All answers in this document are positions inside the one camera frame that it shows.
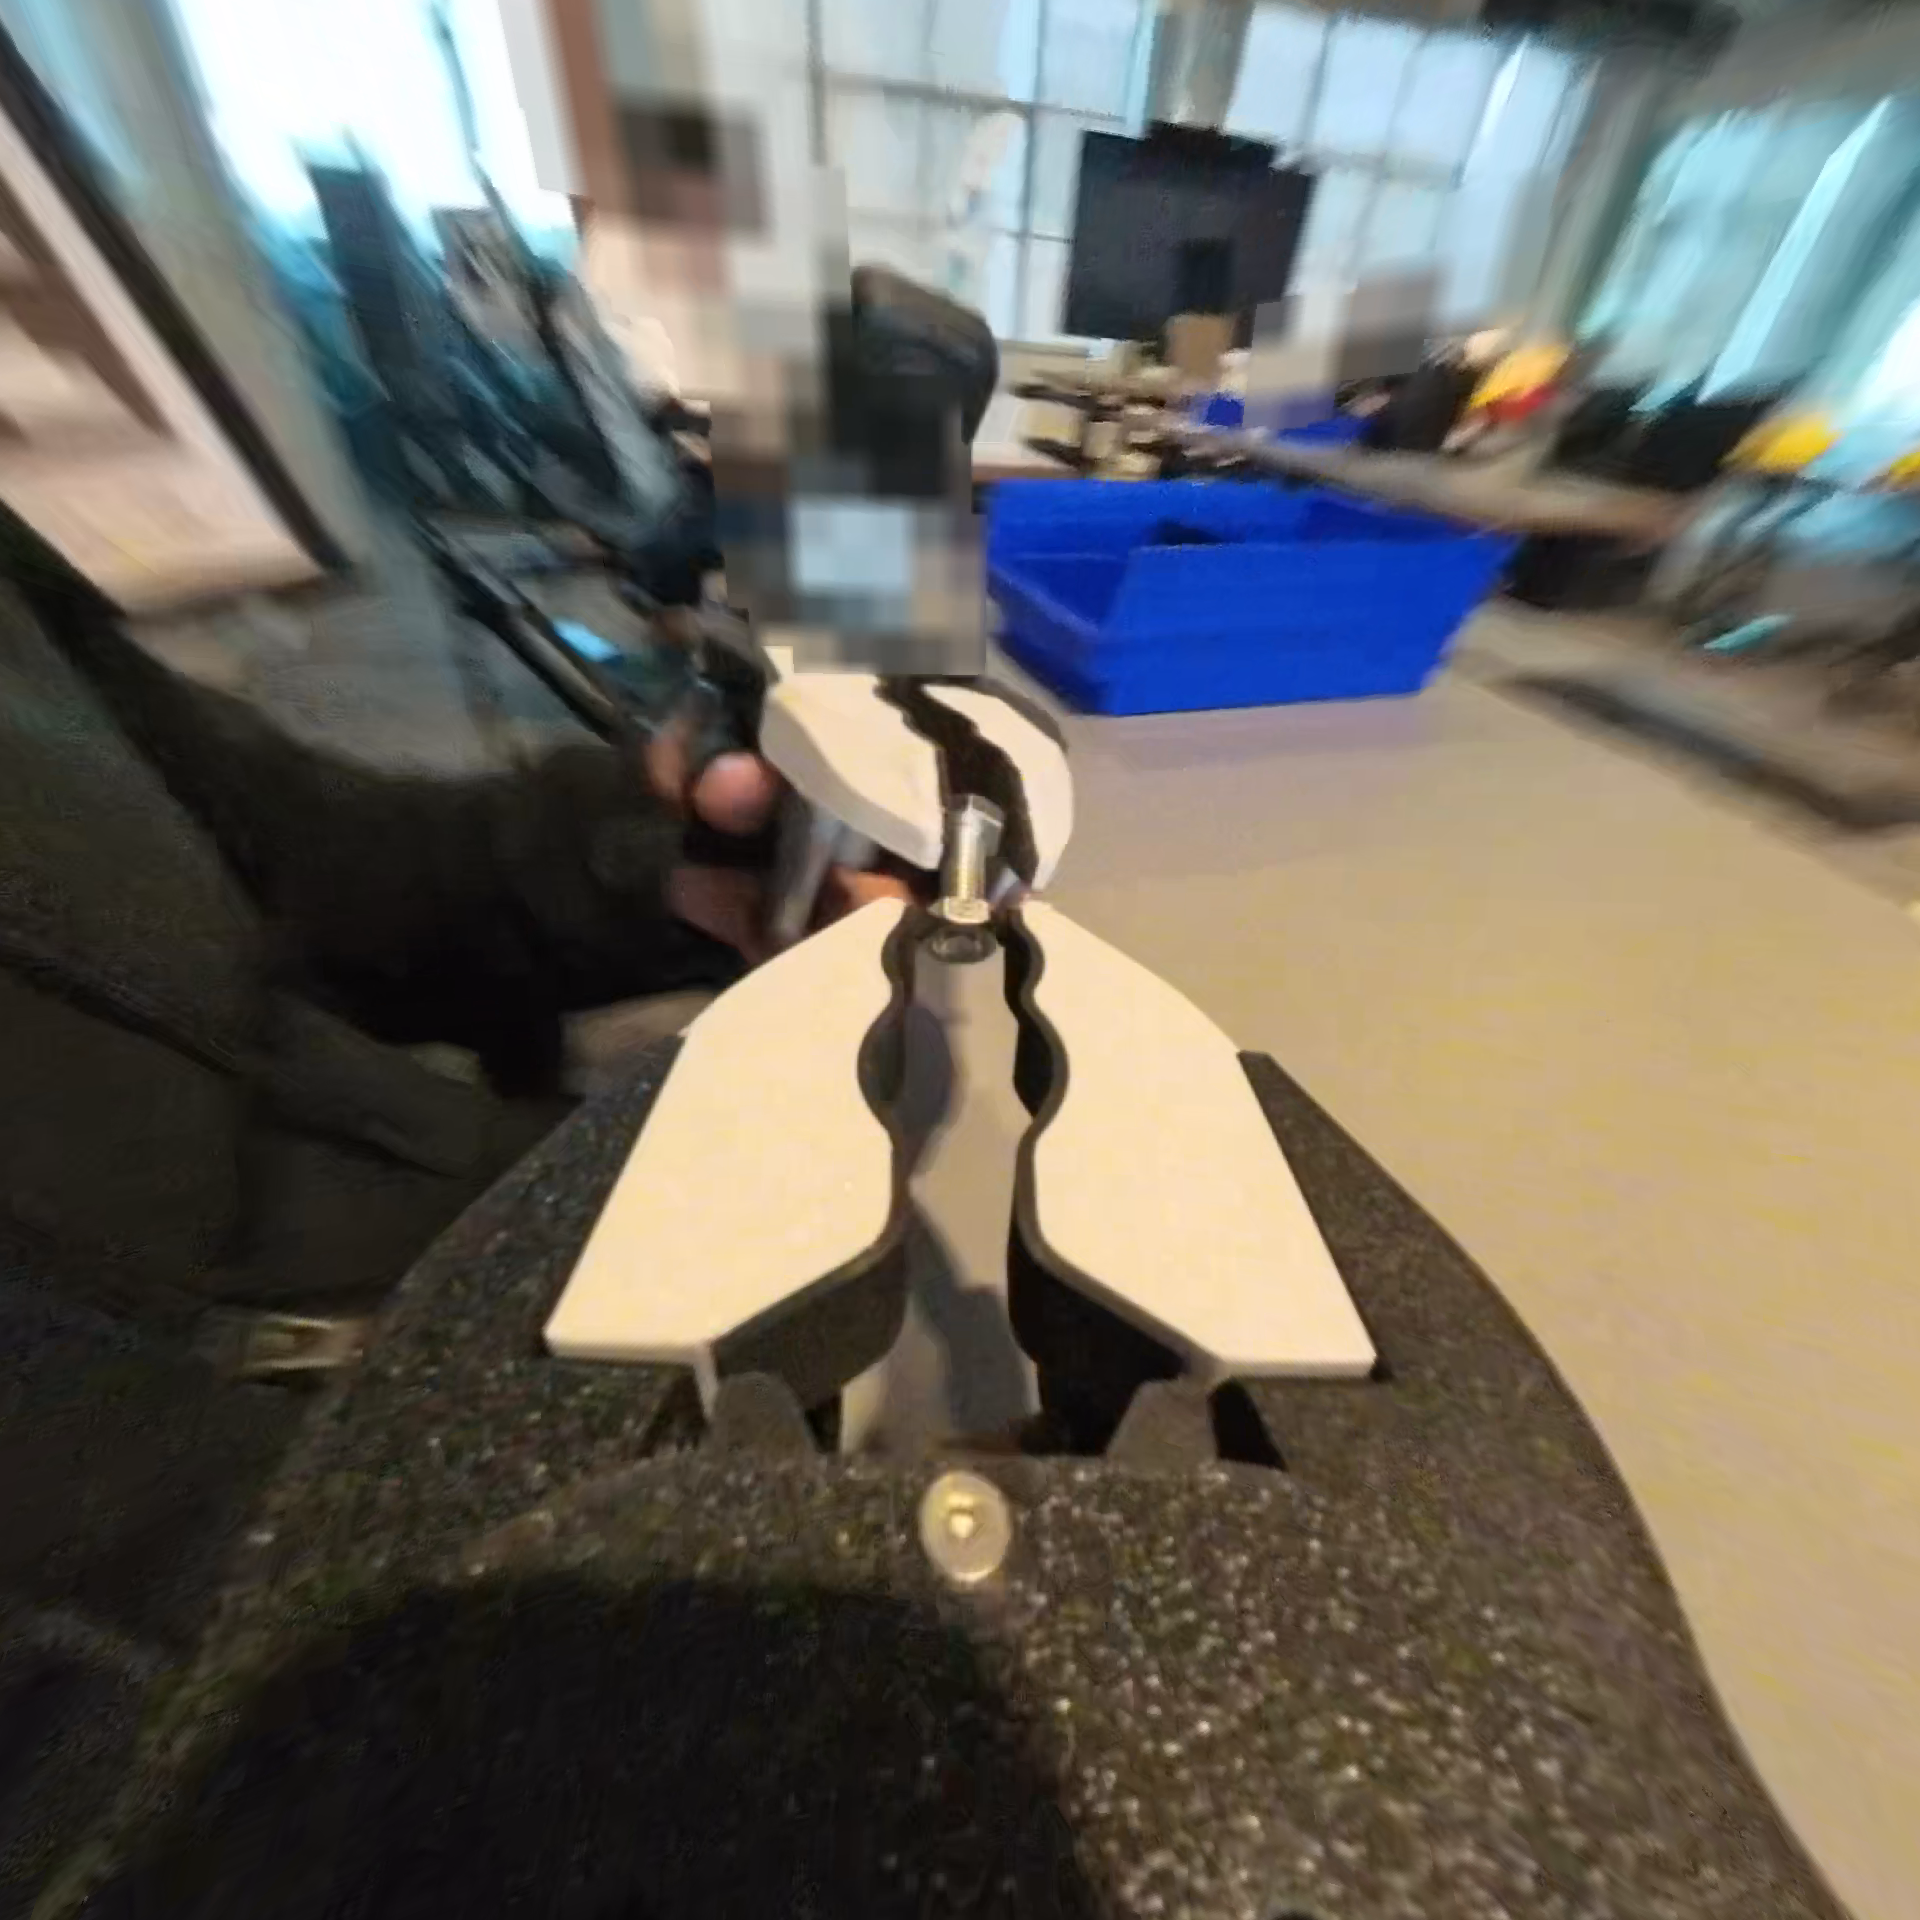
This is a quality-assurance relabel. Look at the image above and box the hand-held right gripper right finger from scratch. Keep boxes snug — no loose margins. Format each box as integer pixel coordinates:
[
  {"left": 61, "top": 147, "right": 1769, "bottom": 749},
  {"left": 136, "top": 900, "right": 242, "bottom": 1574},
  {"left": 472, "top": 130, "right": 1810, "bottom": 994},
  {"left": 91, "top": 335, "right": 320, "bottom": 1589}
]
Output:
[{"left": 1005, "top": 911, "right": 1382, "bottom": 1382}]

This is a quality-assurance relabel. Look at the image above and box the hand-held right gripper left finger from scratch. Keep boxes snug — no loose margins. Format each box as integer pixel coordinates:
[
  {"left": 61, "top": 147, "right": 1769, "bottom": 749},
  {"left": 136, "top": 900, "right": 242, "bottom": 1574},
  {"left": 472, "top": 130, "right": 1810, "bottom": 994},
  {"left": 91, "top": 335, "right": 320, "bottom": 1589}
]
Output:
[{"left": 546, "top": 903, "right": 918, "bottom": 1388}]

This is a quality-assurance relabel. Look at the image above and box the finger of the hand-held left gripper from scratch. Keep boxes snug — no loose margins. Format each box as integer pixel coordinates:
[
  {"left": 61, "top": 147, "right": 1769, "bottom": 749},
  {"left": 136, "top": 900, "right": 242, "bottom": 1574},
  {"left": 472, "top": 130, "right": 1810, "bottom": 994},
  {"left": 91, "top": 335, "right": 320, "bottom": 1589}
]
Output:
[
  {"left": 926, "top": 684, "right": 1074, "bottom": 895},
  {"left": 759, "top": 676, "right": 948, "bottom": 877}
]

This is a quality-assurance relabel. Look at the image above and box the steel bolt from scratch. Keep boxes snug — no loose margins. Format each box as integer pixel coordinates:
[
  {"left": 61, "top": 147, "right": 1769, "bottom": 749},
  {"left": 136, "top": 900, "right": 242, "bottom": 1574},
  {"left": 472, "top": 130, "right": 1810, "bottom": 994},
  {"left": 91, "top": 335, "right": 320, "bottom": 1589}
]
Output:
[{"left": 918, "top": 794, "right": 1013, "bottom": 963}]

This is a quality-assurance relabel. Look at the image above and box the blue plastic bin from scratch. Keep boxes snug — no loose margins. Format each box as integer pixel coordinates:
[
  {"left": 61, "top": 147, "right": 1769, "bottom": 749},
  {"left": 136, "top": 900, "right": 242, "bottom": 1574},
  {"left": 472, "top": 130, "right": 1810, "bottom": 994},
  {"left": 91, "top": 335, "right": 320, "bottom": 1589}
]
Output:
[{"left": 986, "top": 475, "right": 1518, "bottom": 721}]

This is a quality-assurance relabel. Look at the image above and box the person's left forearm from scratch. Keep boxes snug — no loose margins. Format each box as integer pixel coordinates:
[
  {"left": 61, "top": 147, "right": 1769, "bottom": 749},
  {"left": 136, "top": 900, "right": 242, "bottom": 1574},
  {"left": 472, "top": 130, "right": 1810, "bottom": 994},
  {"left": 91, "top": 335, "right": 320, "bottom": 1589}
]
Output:
[{"left": 123, "top": 691, "right": 694, "bottom": 1097}]

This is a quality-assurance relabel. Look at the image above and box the person's left hand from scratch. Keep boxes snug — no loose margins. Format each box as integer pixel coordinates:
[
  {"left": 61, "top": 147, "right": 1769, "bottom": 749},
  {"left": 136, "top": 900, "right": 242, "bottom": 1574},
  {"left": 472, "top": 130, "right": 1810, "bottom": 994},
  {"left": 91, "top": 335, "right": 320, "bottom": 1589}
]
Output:
[{"left": 648, "top": 737, "right": 911, "bottom": 957}]

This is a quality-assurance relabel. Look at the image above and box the black computer monitor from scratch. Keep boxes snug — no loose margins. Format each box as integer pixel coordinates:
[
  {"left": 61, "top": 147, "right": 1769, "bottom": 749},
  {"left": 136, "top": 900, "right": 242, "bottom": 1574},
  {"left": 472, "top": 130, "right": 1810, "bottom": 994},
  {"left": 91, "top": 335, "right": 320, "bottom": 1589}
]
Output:
[{"left": 1068, "top": 128, "right": 1318, "bottom": 352}]

